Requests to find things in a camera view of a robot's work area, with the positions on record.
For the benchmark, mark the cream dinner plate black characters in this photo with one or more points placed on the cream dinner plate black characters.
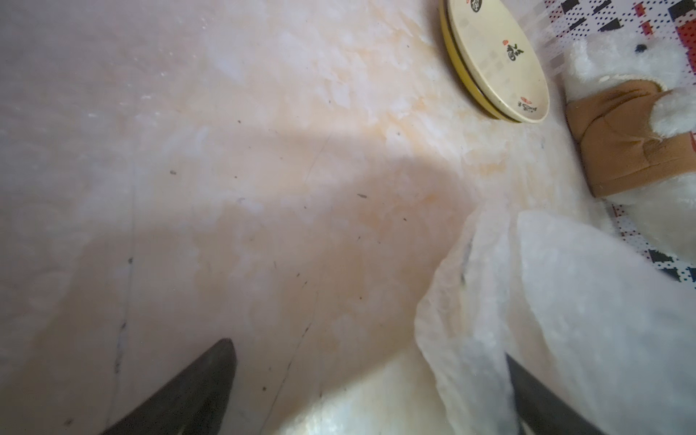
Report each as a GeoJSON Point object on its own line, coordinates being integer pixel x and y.
{"type": "Point", "coordinates": [500, 59]}

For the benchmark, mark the yellow patterned dinner plate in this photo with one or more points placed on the yellow patterned dinner plate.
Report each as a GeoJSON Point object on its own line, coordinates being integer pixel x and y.
{"type": "Point", "coordinates": [461, 69]}

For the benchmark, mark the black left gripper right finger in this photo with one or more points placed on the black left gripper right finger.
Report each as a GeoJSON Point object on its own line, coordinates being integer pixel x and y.
{"type": "Point", "coordinates": [539, 409]}

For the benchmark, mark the white teddy bear brown shirt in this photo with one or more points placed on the white teddy bear brown shirt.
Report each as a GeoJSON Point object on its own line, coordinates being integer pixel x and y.
{"type": "Point", "coordinates": [633, 120]}

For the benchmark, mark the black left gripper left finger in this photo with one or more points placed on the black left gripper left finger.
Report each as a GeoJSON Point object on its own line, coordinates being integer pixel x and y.
{"type": "Point", "coordinates": [193, 402]}

